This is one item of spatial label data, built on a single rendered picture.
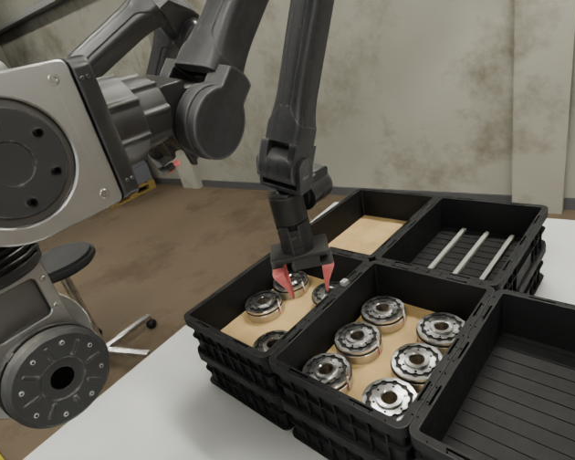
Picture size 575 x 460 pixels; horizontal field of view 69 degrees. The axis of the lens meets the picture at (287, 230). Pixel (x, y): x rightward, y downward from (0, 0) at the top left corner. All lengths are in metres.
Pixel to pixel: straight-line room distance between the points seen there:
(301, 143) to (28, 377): 0.48
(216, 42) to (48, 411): 0.53
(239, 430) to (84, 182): 0.80
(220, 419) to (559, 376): 0.73
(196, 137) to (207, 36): 0.11
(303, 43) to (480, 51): 2.61
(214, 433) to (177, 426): 0.11
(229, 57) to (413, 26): 2.86
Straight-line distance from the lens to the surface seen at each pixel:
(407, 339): 0.99
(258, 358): 0.87
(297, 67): 0.63
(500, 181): 3.39
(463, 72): 3.23
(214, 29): 0.49
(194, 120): 0.43
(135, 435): 1.19
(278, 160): 0.63
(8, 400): 0.67
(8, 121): 0.36
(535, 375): 0.93
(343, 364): 0.91
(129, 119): 0.40
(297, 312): 1.11
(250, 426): 1.07
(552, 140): 3.14
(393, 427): 0.71
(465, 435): 0.83
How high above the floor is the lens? 1.49
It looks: 25 degrees down
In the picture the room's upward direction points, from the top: 14 degrees counter-clockwise
